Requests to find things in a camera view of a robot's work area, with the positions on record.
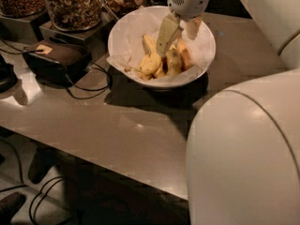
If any glass jar of almonds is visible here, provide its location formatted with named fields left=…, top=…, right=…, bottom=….
left=0, top=0, right=45, bottom=18

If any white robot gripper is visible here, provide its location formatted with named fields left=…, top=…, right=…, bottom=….
left=157, top=0, right=209, bottom=56

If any white ceramic bowl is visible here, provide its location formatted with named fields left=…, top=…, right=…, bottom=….
left=107, top=5, right=217, bottom=91

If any glass jar of mixed nuts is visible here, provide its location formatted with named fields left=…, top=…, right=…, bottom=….
left=44, top=0, right=101, bottom=32

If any black cable on table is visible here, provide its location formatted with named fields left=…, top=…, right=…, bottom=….
left=0, top=36, right=113, bottom=100

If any black round object left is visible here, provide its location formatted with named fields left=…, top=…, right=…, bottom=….
left=0, top=54, right=18, bottom=93

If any dark jar stand middle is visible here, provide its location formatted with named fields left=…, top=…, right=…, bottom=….
left=39, top=12, right=115, bottom=61

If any dark jar stand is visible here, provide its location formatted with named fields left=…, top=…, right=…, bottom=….
left=0, top=10, right=50, bottom=44
left=39, top=12, right=115, bottom=61

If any dark shoe on floor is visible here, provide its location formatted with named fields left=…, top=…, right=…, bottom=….
left=0, top=192, right=26, bottom=225

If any yellow banana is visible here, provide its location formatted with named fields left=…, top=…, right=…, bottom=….
left=136, top=35, right=161, bottom=75
left=166, top=48, right=182, bottom=76

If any dark jar stand left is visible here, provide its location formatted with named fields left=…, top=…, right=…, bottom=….
left=0, top=10, right=50, bottom=44

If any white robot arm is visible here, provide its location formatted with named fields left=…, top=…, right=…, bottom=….
left=187, top=0, right=300, bottom=225

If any orange-tinted banana right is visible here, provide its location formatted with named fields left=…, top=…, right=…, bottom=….
left=176, top=37, right=194, bottom=70

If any brown box with label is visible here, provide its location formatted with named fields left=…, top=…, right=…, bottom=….
left=22, top=39, right=92, bottom=87

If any small banana bottom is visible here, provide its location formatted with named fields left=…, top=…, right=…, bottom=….
left=137, top=66, right=166, bottom=81

